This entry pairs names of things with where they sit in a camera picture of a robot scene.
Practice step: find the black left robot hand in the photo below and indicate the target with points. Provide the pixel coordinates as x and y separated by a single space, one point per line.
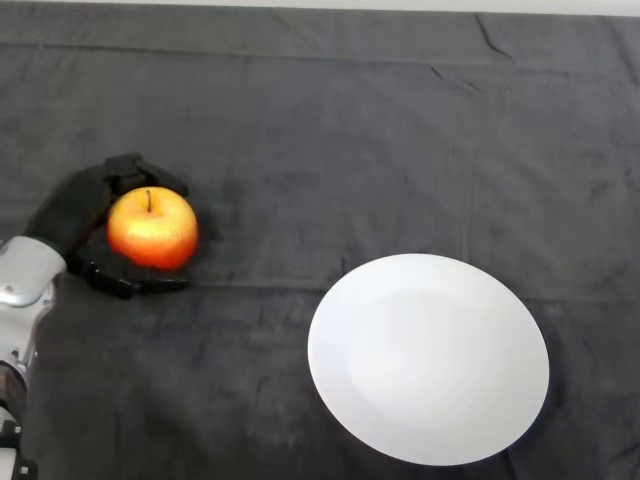
70 210

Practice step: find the red yellow apple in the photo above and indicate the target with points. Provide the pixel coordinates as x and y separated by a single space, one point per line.
152 232

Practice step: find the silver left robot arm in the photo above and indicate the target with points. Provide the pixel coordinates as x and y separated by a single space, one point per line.
20 300

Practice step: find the white round plate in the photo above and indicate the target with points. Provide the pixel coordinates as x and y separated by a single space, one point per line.
425 360

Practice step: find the black cloth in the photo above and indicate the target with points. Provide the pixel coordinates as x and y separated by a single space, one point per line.
350 150

